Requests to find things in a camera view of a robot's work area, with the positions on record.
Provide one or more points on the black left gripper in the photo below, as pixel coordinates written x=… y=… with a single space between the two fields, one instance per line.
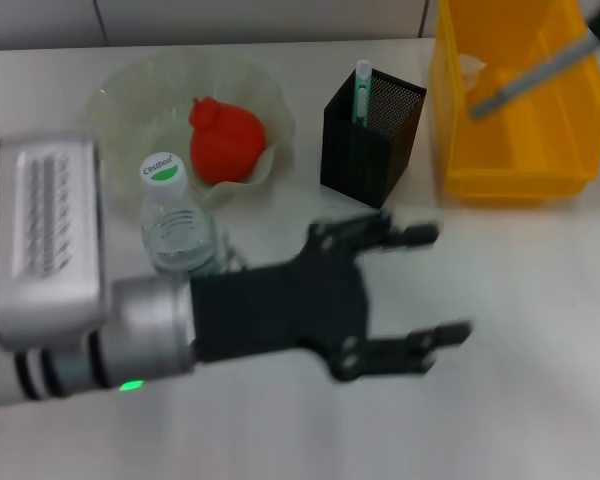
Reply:
x=280 y=310

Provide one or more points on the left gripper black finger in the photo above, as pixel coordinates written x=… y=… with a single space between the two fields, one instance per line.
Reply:
x=450 y=335

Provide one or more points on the grey pen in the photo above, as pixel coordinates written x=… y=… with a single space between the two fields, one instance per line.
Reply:
x=530 y=77

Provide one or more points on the white paper ball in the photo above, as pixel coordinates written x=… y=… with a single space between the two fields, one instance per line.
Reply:
x=472 y=67

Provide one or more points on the green pen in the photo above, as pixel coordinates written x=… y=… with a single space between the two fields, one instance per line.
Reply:
x=362 y=90

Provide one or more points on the red pomegranate toy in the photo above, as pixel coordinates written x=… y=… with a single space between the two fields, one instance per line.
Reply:
x=225 y=140

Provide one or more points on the clear green-label water bottle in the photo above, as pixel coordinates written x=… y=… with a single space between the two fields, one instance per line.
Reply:
x=175 y=235

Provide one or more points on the black mesh pen holder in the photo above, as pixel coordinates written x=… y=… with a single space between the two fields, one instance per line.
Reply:
x=355 y=165

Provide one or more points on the pale green glass fruit plate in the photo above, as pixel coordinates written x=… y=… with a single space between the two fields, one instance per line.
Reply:
x=130 y=100

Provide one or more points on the yellow plastic bin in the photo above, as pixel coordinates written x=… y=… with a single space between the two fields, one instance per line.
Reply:
x=520 y=170

